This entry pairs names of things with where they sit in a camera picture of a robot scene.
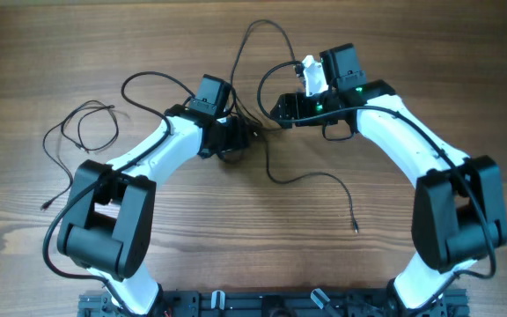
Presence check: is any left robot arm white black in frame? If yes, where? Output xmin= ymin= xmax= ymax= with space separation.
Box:
xmin=46 ymin=75 xmax=241 ymax=316

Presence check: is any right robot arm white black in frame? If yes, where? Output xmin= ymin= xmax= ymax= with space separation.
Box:
xmin=265 ymin=43 xmax=507 ymax=316

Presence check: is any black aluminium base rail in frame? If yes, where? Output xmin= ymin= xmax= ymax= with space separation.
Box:
xmin=77 ymin=289 xmax=470 ymax=317

